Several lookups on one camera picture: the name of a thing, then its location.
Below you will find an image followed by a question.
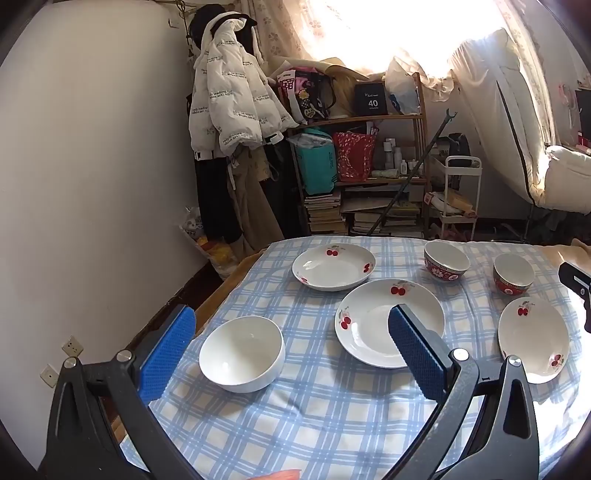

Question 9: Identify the beige hanging garment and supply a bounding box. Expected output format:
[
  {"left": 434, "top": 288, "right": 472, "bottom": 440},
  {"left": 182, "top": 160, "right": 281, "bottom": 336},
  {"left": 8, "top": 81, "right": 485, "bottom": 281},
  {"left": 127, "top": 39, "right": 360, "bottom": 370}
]
[{"left": 228, "top": 145, "right": 278, "bottom": 257}]

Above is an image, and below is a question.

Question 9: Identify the white cherry print plate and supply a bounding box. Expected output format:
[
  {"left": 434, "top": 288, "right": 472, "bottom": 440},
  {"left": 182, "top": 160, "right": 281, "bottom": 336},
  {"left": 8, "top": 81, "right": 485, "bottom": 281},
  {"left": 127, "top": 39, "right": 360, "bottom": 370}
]
[
  {"left": 335, "top": 279, "right": 446, "bottom": 369},
  {"left": 292, "top": 243, "right": 376, "bottom": 292},
  {"left": 498, "top": 296, "right": 570, "bottom": 385}
]

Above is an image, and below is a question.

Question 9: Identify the black box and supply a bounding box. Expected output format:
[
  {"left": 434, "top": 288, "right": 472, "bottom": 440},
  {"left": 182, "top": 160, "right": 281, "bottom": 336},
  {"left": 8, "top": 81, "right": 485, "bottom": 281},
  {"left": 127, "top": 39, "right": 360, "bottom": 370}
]
[{"left": 355, "top": 82, "right": 387, "bottom": 116}]

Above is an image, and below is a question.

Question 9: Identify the white puffer jacket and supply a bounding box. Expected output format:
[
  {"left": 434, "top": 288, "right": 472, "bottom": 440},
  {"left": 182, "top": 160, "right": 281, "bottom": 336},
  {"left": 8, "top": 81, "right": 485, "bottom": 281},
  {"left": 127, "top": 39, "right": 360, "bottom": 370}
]
[{"left": 188, "top": 11, "right": 301, "bottom": 162}]

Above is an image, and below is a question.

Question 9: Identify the black hanging garment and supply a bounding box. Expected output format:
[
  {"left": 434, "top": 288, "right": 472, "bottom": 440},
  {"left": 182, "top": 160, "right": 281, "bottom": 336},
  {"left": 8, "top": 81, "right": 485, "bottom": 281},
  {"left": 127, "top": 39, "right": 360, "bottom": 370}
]
[{"left": 194, "top": 148, "right": 243, "bottom": 245}]

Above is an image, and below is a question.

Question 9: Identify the white bedding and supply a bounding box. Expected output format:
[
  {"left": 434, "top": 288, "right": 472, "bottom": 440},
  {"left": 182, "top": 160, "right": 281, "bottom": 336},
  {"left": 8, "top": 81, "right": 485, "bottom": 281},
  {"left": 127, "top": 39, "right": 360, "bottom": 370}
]
[{"left": 531, "top": 143, "right": 591, "bottom": 213}]

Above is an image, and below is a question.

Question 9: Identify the wooden shelf rack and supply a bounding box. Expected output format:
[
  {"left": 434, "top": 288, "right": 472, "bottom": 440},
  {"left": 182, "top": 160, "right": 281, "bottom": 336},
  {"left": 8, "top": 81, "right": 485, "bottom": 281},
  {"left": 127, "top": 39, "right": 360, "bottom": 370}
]
[{"left": 285, "top": 71, "right": 430, "bottom": 238}]

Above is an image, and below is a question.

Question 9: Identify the floral curtain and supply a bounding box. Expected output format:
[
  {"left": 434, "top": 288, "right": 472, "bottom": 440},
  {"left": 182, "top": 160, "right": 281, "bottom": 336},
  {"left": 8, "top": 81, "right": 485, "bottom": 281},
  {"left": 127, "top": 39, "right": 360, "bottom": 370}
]
[{"left": 245, "top": 0, "right": 555, "bottom": 79}]

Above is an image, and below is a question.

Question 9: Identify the white trolley cart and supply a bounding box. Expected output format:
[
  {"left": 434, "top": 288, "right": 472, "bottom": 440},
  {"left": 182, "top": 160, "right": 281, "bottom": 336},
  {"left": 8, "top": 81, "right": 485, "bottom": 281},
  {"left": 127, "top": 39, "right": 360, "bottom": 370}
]
[{"left": 427, "top": 155, "right": 483, "bottom": 241}]

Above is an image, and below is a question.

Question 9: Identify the plastic bag of toys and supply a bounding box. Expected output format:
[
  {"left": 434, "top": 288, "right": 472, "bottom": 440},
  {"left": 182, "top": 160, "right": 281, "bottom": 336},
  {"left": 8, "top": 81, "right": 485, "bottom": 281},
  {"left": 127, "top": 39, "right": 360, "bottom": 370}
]
[{"left": 179, "top": 205, "right": 241, "bottom": 280}]

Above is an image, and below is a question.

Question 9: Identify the blue plaid tablecloth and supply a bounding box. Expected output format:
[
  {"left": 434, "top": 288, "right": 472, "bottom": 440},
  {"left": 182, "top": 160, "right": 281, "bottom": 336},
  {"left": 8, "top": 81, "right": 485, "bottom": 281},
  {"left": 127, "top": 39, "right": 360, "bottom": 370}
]
[{"left": 117, "top": 235, "right": 587, "bottom": 480}]

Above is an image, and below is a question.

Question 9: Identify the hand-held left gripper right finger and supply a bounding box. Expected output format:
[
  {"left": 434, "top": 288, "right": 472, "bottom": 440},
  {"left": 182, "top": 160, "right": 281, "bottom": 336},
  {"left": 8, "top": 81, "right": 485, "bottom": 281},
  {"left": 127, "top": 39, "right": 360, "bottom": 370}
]
[{"left": 379, "top": 302, "right": 541, "bottom": 480}]

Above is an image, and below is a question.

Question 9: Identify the cream wrapped bundle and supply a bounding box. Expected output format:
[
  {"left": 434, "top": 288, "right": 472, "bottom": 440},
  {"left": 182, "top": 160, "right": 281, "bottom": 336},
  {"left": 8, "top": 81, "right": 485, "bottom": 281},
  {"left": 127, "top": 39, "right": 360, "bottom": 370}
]
[{"left": 427, "top": 191, "right": 476, "bottom": 217}]

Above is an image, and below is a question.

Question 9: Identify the teal paper bag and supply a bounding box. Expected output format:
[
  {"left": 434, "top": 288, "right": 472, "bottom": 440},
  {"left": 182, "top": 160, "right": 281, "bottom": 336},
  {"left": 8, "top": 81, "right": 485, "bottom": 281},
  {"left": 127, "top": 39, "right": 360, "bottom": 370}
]
[{"left": 290, "top": 128, "right": 338, "bottom": 195}]

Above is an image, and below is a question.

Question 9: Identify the red patterned bag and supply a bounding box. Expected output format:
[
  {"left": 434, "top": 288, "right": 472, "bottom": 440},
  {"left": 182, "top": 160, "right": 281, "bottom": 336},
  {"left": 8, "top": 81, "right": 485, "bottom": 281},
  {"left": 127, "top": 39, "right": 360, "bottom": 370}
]
[{"left": 332, "top": 131, "right": 377, "bottom": 182}]

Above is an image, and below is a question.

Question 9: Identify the pink patterned bag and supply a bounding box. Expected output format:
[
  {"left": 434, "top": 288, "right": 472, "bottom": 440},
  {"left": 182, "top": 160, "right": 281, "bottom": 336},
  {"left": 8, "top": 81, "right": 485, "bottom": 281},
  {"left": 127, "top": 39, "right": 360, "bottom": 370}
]
[{"left": 277, "top": 67, "right": 335, "bottom": 124}]

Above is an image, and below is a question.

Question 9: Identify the white plastic bag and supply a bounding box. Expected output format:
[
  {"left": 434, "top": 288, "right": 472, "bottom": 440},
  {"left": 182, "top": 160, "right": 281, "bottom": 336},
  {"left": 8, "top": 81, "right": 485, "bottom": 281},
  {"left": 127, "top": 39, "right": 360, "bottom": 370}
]
[{"left": 384, "top": 56, "right": 422, "bottom": 116}]

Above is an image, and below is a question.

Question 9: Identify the beige cloth bag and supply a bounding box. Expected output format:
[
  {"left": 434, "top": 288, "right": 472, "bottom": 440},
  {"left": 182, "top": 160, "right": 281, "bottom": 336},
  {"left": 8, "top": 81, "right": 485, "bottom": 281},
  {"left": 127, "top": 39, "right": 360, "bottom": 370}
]
[{"left": 318, "top": 58, "right": 370, "bottom": 117}]

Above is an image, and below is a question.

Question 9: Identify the red patterned bowl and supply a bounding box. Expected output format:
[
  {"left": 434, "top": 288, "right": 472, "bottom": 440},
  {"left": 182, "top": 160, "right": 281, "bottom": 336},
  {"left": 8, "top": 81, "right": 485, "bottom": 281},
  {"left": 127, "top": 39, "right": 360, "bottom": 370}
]
[
  {"left": 424, "top": 240, "right": 471, "bottom": 284},
  {"left": 492, "top": 253, "right": 536, "bottom": 295}
]

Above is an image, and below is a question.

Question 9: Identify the black pole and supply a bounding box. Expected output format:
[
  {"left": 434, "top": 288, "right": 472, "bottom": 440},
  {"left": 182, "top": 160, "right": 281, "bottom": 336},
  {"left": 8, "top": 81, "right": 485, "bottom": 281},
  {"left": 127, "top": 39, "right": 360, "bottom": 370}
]
[{"left": 367, "top": 108, "right": 458, "bottom": 236}]

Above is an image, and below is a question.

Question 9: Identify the row of white bottles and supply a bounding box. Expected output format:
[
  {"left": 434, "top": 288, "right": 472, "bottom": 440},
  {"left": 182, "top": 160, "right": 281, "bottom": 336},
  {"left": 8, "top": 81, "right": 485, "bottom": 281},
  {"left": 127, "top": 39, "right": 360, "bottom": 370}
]
[{"left": 382, "top": 137, "right": 424, "bottom": 178}]

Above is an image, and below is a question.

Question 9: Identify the stack of books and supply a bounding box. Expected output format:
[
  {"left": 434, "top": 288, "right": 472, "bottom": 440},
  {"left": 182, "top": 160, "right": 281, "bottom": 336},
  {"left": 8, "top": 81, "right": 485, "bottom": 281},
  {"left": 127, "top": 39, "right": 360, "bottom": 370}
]
[
  {"left": 304, "top": 189, "right": 348, "bottom": 235},
  {"left": 342, "top": 185, "right": 426, "bottom": 238}
]

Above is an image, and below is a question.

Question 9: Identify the white hanging duvet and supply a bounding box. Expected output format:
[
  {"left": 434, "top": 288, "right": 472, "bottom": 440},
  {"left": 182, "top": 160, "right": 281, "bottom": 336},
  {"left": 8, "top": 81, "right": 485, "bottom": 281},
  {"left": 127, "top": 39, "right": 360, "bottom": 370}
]
[{"left": 450, "top": 28, "right": 557, "bottom": 208}]

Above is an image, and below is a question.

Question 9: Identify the plain white bowl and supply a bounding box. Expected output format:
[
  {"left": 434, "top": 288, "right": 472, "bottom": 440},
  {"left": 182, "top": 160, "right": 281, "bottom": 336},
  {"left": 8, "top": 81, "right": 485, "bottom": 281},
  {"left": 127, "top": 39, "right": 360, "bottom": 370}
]
[{"left": 199, "top": 316, "right": 286, "bottom": 394}]

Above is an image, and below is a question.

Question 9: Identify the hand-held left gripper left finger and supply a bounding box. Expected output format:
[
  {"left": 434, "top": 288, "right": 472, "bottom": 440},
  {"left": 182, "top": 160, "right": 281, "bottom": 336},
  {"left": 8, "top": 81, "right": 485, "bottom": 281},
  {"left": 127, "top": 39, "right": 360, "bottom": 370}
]
[{"left": 39, "top": 304, "right": 204, "bottom": 480}]

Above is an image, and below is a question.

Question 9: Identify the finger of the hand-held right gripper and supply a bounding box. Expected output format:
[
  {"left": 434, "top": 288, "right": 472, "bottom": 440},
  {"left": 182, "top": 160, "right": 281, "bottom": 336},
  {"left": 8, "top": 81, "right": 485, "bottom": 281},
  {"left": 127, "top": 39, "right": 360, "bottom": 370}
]
[{"left": 558, "top": 261, "right": 591, "bottom": 333}]

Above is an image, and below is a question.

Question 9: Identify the black cap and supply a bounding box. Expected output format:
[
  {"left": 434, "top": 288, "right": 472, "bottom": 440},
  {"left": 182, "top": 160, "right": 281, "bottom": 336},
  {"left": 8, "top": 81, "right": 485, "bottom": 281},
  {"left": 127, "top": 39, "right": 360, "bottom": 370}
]
[{"left": 188, "top": 4, "right": 258, "bottom": 47}]

